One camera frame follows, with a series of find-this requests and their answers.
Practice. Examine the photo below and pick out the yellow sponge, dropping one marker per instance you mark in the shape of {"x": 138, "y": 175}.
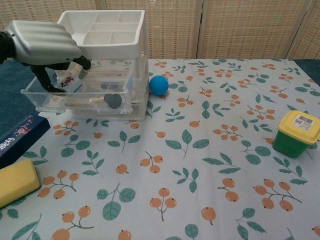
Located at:
{"x": 15, "y": 180}

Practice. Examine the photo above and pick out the green container with yellow lid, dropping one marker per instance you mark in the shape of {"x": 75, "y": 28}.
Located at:
{"x": 290, "y": 142}

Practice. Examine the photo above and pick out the bamboo folding screen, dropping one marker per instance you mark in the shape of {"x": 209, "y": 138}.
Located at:
{"x": 225, "y": 30}

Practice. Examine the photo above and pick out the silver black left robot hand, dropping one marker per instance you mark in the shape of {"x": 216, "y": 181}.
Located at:
{"x": 42, "y": 42}

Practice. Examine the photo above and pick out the dark blue printed box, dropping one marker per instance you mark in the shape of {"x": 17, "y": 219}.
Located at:
{"x": 20, "y": 137}

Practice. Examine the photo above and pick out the white plastic drawer organizer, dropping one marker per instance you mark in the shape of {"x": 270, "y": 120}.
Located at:
{"x": 112, "y": 45}

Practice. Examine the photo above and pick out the floral print tablecloth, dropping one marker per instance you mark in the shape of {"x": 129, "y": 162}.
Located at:
{"x": 175, "y": 150}

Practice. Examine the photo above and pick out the white mahjong tile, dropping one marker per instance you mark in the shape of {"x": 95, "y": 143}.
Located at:
{"x": 70, "y": 83}

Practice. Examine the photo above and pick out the blue ball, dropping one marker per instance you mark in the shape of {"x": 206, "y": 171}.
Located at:
{"x": 158, "y": 85}

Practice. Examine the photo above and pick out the clear plastic drawer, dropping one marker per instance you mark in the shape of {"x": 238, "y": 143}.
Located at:
{"x": 50, "y": 100}

